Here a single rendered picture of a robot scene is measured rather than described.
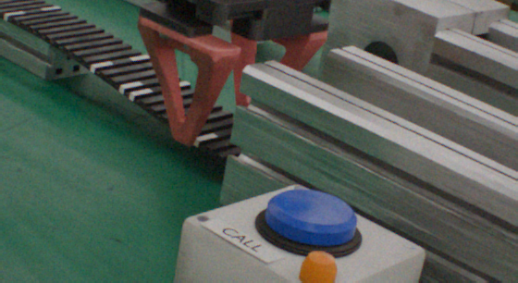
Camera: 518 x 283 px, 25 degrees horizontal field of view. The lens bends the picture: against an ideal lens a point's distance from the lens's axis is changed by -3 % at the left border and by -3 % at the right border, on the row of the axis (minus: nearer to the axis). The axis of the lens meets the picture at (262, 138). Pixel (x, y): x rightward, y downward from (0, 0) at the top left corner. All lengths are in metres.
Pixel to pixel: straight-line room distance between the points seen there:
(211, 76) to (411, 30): 0.19
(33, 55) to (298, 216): 0.38
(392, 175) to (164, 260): 0.12
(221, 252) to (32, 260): 0.12
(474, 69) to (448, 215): 0.22
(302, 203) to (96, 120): 0.27
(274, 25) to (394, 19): 0.15
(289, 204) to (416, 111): 0.17
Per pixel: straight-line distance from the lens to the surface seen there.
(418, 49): 0.80
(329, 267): 0.48
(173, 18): 0.68
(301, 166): 0.62
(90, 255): 0.60
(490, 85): 0.78
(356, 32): 0.83
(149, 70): 0.79
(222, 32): 0.95
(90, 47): 0.80
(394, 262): 0.51
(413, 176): 0.58
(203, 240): 0.51
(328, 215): 0.51
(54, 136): 0.73
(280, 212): 0.51
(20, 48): 0.85
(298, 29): 0.70
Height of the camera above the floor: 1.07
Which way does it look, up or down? 22 degrees down
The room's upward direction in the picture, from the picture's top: 11 degrees clockwise
